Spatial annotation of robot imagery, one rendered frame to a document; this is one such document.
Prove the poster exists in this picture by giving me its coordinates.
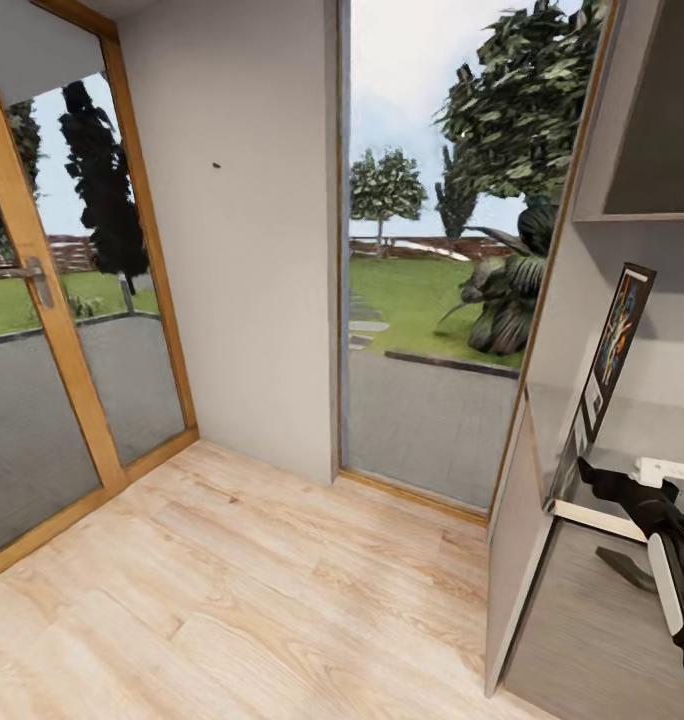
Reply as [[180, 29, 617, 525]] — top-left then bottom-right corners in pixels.
[[581, 262, 656, 443]]

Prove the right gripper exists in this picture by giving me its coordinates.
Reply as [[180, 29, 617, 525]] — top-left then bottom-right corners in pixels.
[[577, 457, 679, 521]]

